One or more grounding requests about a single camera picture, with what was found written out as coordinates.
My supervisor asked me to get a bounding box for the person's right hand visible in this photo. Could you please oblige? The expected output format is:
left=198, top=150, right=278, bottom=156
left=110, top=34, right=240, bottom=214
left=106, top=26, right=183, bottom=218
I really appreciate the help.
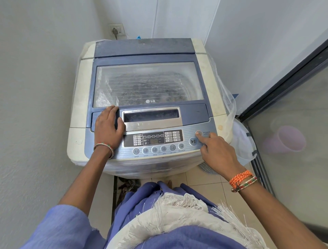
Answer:
left=195, top=131, right=246, bottom=181

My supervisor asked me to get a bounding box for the person's left hand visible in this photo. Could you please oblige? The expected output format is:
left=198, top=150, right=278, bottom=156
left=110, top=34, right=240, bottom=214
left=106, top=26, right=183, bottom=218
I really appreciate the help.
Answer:
left=94, top=105, right=126, bottom=152

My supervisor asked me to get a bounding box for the white round laundry hamper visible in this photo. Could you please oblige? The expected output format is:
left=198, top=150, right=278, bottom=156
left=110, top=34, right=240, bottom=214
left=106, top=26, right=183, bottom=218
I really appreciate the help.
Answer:
left=199, top=118, right=258, bottom=175

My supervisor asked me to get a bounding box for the white blue washing machine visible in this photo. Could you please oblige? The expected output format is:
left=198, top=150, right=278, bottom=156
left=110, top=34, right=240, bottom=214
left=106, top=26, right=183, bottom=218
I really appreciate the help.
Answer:
left=66, top=38, right=237, bottom=180

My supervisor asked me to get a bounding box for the person's left forearm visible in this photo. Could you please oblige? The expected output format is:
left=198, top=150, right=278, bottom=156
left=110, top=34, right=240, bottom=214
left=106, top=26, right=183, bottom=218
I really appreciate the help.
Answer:
left=58, top=148, right=111, bottom=216

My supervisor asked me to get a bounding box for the person's blue tunic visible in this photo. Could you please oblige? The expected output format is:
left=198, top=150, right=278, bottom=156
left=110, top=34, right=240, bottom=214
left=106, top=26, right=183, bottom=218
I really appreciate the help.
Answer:
left=20, top=181, right=246, bottom=249

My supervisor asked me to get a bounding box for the thin multicolour bangle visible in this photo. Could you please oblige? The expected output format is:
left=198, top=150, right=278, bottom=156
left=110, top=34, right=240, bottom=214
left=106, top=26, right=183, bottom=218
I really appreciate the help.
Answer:
left=93, top=143, right=114, bottom=159

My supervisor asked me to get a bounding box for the beaded green red bangle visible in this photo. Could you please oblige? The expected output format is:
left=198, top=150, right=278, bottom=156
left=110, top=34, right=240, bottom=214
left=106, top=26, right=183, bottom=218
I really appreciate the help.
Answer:
left=230, top=176, right=258, bottom=193

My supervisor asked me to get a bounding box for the dark rag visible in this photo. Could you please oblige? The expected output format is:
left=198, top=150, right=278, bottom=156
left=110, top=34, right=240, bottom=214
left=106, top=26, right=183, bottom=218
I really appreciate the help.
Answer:
left=117, top=178, right=141, bottom=203

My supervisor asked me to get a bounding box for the white fringed scarf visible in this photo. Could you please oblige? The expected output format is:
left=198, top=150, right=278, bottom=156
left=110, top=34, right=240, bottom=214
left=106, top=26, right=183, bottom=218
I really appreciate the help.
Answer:
left=106, top=192, right=270, bottom=249

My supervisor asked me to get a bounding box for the pink bucket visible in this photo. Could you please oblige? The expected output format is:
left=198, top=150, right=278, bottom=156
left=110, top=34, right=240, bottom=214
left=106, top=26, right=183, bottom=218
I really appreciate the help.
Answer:
left=261, top=125, right=307, bottom=154

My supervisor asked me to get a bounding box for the orange thread bracelet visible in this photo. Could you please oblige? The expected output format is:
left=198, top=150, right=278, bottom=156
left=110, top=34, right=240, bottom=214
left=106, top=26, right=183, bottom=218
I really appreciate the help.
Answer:
left=229, top=170, right=253, bottom=189

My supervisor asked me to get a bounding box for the white wall socket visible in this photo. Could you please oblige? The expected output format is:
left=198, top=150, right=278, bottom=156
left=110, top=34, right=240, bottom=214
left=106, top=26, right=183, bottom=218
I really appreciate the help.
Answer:
left=107, top=23, right=126, bottom=40

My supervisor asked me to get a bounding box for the grey inlet hose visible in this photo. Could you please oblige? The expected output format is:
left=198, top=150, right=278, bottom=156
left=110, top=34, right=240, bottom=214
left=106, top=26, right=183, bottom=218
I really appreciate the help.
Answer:
left=152, top=0, right=159, bottom=39

